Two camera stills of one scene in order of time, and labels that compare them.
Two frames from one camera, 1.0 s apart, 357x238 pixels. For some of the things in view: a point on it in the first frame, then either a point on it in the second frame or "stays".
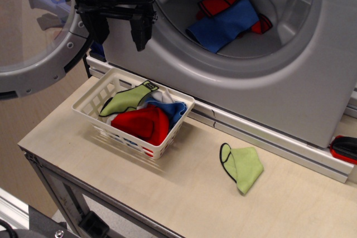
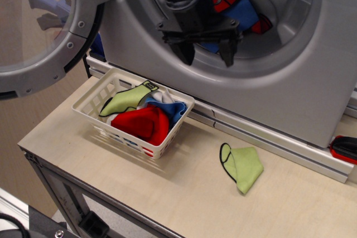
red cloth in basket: x=149 y=122 stays
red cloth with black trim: x=210 y=6 stays
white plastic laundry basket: x=134 y=111 stays
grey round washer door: x=42 y=38 stays
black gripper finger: x=98 y=27 -> x=186 y=51
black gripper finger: x=141 y=28 -> x=228 y=48
